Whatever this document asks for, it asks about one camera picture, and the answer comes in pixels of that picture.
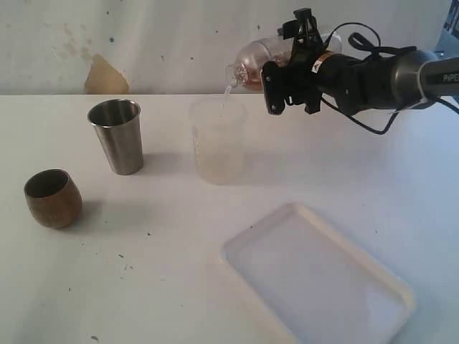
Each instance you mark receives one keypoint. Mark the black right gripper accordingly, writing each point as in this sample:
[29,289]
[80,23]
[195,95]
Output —
[311,72]

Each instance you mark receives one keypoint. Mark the gold coins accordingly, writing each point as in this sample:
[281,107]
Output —
[276,55]

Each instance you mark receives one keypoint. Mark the clear dome strainer lid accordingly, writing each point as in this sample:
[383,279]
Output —
[245,71]

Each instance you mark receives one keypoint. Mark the clear glass with amber liquid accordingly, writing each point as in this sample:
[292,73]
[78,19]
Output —
[273,45]

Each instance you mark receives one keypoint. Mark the stainless steel cup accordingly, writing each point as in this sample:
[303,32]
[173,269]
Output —
[117,126]

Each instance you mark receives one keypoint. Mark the brown wooden cup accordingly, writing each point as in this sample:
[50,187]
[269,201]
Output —
[53,198]

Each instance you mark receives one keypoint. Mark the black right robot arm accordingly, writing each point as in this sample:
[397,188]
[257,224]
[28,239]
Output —
[387,79]

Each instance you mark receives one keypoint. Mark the frosted plastic cup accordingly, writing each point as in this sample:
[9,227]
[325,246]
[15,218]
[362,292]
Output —
[218,132]

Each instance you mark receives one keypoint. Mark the white plastic tray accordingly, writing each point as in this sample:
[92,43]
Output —
[313,282]

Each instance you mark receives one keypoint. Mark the dark right wrist camera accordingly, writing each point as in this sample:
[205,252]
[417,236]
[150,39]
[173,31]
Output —
[303,26]

